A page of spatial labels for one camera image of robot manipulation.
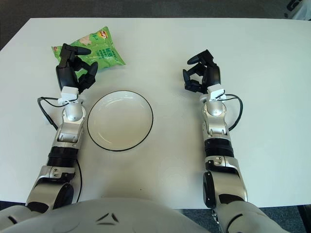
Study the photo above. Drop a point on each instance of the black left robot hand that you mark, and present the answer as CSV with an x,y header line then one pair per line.
x,y
65,72

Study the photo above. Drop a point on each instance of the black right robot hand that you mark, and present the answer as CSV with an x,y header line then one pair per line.
x,y
212,74

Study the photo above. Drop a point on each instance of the green chip snack bag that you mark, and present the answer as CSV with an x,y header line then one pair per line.
x,y
107,51

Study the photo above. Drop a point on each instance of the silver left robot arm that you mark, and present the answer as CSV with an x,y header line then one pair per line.
x,y
70,114

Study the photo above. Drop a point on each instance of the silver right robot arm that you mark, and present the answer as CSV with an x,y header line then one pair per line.
x,y
216,111

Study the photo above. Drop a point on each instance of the white plate with black rim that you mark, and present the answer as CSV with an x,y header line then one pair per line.
x,y
121,121

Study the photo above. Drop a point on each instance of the white and black background device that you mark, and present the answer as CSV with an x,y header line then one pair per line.
x,y
301,9

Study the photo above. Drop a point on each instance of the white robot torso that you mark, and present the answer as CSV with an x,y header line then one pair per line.
x,y
121,218

